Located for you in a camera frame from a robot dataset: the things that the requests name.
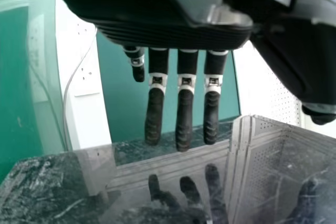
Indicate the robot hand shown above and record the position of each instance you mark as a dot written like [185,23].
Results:
[162,11]

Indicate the black oven with glass door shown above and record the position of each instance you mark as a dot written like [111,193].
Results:
[183,190]

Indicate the white socket strip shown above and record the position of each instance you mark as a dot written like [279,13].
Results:
[84,98]

